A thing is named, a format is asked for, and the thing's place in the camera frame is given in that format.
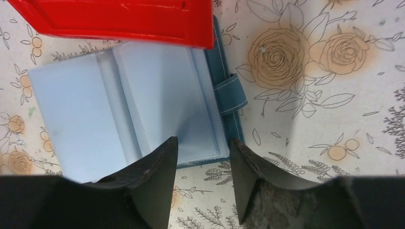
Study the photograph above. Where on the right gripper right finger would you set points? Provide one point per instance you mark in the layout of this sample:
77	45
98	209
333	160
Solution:
268	197

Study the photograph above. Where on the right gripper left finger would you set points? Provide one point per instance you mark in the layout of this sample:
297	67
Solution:
136	197

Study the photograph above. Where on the blue card holder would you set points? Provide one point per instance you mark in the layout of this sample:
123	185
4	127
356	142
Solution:
107	110

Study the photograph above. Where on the red plastic bin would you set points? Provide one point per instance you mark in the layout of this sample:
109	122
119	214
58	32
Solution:
181	22

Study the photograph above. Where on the floral patterned table mat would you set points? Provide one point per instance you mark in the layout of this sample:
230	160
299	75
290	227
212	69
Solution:
324	82

